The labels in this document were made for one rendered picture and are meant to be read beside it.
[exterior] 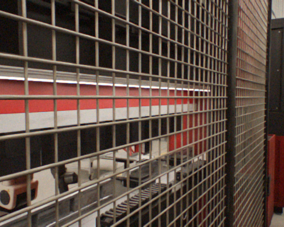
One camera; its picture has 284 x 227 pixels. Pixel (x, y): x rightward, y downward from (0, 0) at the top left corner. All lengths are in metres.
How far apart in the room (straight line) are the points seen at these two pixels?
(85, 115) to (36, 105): 0.28
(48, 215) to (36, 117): 0.40
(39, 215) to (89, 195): 0.29
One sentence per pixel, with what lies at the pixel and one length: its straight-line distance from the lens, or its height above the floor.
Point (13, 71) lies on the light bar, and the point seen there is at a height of 1.47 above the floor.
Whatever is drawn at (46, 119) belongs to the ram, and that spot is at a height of 1.31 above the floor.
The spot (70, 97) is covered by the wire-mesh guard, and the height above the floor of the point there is 1.40.
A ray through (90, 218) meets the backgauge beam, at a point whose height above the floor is 0.98.
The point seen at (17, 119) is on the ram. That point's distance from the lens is 1.11.
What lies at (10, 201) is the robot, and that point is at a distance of 2.22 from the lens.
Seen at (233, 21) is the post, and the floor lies 1.57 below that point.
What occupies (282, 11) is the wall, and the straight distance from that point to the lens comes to 8.81.
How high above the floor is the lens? 1.40
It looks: 4 degrees down
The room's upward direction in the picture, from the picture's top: straight up
